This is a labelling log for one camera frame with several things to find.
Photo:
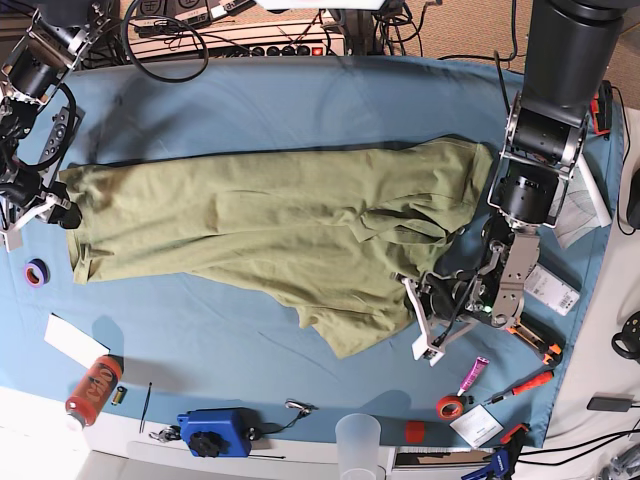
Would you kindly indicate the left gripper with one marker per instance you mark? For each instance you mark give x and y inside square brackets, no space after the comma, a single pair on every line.
[438,304]

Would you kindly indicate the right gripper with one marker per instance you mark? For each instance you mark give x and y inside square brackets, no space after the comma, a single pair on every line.
[51,206]

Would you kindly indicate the olive green t-shirt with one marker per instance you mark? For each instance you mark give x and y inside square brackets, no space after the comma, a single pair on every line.
[327,233]

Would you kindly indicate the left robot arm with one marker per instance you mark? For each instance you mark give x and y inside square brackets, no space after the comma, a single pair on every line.
[569,48]

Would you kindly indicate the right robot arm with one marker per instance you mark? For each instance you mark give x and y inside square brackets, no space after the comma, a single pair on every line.
[58,39]

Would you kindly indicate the pink glue tube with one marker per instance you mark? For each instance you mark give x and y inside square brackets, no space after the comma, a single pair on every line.
[477,368]

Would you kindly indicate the red tape roll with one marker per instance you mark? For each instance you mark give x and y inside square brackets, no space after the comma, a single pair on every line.
[450,407]

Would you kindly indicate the purple tape roll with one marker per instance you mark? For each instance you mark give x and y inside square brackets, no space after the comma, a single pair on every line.
[36,273]

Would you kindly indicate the grey remote control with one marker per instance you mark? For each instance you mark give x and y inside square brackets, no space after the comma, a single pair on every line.
[54,141]

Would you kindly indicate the red plastic block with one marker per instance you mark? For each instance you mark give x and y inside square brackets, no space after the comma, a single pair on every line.
[414,432]

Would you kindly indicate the white square packet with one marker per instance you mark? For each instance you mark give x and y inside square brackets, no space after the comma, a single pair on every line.
[477,426]

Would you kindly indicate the translucent plastic cup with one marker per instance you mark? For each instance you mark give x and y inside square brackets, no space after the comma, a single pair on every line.
[357,442]

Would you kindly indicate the orange black utility knife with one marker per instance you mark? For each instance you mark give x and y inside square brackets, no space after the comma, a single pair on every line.
[544,341]

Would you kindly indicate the white paper card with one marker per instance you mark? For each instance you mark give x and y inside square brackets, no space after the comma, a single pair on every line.
[72,342]

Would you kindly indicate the clear plastic screw box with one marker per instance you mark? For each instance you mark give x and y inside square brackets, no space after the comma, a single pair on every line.
[550,290]

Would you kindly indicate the blue black clamp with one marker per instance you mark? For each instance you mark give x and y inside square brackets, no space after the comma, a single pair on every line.
[501,463]

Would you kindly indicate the silver carabiner clip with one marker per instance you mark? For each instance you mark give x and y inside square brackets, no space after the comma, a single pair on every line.
[304,409]

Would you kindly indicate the small yellow black battery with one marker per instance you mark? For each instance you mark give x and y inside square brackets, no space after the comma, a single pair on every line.
[119,395]

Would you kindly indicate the leaf pattern notebook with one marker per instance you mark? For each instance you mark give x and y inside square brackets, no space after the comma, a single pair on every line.
[583,209]

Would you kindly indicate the blue plastic box device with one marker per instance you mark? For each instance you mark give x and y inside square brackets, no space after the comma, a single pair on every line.
[215,433]

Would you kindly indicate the black tweezers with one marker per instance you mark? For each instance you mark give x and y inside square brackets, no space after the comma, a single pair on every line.
[145,408]

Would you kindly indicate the black orange tool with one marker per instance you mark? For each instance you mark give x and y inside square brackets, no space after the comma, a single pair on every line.
[601,108]

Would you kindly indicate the white power strip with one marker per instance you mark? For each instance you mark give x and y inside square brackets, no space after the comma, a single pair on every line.
[307,33]

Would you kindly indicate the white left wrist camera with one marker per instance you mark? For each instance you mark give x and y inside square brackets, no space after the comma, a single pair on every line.
[422,349]

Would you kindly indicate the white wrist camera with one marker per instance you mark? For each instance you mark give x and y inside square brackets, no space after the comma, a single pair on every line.
[11,239]
[422,349]

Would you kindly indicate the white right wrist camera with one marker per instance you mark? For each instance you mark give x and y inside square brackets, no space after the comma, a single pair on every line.
[11,239]

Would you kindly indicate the orange handle screwdriver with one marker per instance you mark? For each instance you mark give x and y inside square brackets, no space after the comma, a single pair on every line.
[537,381]

